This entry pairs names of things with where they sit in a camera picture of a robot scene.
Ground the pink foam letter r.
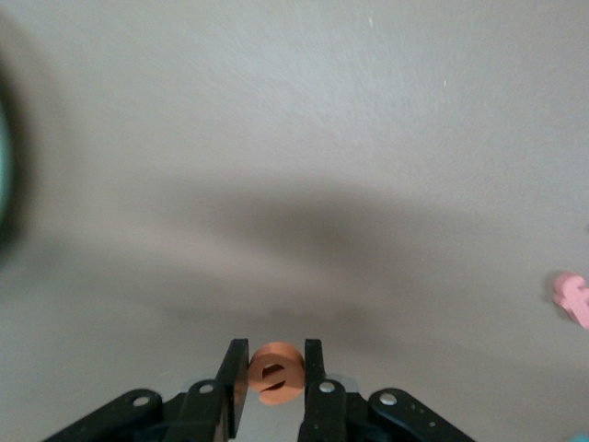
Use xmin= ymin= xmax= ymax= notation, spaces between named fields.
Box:
xmin=551 ymin=272 xmax=589 ymax=329

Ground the orange foam letter e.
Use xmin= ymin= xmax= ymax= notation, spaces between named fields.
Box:
xmin=247 ymin=341 xmax=306 ymax=407

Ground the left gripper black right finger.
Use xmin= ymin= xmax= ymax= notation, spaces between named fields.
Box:
xmin=297 ymin=338 xmax=349 ymax=442

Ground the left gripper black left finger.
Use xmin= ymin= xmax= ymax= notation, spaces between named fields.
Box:
xmin=172 ymin=338 xmax=250 ymax=442

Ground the green plate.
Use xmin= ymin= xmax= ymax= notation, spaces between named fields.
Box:
xmin=0 ymin=68 xmax=22 ymax=250

